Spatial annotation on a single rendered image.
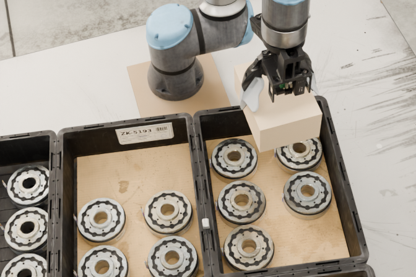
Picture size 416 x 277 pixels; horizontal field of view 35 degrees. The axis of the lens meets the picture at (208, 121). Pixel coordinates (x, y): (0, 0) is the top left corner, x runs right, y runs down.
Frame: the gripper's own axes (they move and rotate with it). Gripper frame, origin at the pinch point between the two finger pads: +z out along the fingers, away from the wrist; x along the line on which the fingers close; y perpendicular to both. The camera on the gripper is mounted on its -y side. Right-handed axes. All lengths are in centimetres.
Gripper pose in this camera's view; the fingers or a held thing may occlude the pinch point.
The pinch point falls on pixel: (276, 96)
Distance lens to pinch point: 127.8
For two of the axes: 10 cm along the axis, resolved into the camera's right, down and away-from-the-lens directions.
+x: 9.6, -2.6, 1.1
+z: 0.6, 5.7, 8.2
